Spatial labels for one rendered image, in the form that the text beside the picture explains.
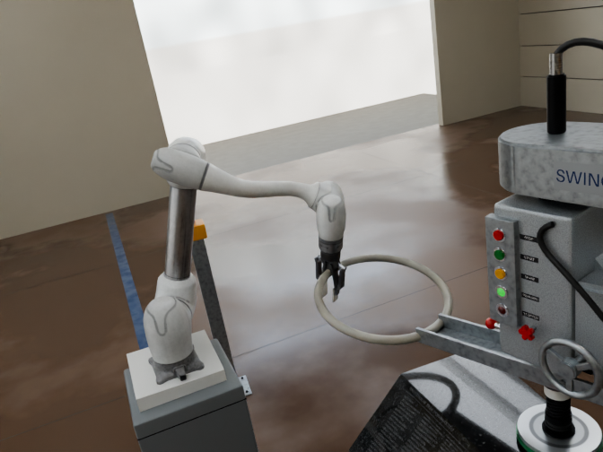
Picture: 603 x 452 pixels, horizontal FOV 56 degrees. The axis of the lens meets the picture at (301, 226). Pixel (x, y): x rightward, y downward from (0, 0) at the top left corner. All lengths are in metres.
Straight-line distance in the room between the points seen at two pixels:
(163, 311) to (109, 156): 5.92
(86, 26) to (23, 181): 2.09
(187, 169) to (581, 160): 1.19
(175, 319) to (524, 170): 1.31
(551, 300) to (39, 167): 7.10
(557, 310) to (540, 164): 0.35
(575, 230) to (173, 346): 1.40
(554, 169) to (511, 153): 0.11
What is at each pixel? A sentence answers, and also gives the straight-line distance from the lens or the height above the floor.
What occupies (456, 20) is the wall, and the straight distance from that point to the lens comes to 9.71.
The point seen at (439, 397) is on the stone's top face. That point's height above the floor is 0.80.
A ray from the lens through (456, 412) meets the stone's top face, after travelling 1.89.
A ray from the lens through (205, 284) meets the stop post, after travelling 3.16.
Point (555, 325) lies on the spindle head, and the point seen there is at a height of 1.25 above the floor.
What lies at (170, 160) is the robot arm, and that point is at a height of 1.64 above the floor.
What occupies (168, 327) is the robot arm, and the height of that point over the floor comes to 1.06.
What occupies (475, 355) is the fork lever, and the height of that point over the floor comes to 1.01.
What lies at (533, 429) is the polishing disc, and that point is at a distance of 1.79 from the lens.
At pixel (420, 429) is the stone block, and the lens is 1.93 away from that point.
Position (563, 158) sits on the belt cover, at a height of 1.65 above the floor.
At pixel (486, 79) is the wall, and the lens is 10.12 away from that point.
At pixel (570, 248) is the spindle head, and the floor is 1.45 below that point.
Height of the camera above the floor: 2.01
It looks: 20 degrees down
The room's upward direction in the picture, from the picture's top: 10 degrees counter-clockwise
